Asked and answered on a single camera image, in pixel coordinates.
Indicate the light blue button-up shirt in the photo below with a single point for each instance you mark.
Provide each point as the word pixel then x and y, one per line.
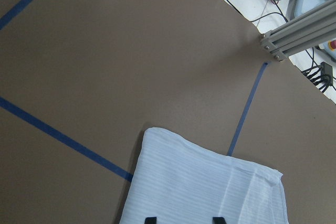
pixel 177 181

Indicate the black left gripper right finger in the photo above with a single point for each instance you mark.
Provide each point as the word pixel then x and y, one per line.
pixel 219 220

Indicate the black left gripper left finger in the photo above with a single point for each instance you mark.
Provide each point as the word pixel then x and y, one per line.
pixel 150 220

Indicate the aluminium frame post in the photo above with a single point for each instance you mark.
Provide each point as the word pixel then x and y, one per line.
pixel 309 29

